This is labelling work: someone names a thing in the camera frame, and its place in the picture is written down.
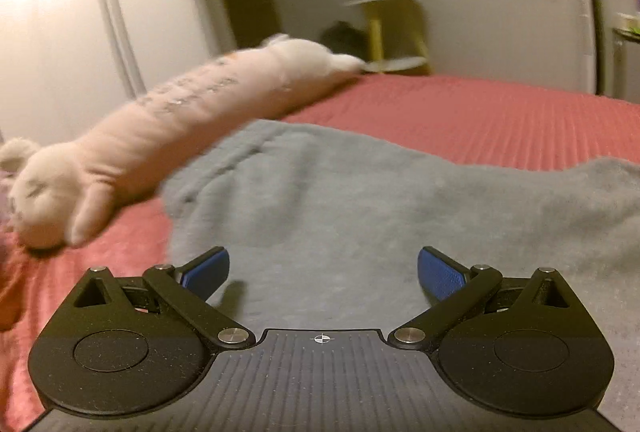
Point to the red ribbed bedspread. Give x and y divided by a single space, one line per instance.
500 112

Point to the white wardrobe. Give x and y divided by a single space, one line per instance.
50 37

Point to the grey pants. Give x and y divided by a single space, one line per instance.
350 192

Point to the dark object on floor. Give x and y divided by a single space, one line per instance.
345 37

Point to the long pink plush toy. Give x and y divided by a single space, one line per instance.
175 112

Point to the orange cloth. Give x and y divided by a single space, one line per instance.
9 297

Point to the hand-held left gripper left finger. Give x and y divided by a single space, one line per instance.
207 269

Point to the yellow side table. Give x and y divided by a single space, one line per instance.
376 7

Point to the grey cabinet with clutter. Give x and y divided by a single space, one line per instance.
627 57

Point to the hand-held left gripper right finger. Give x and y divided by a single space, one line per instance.
440 272

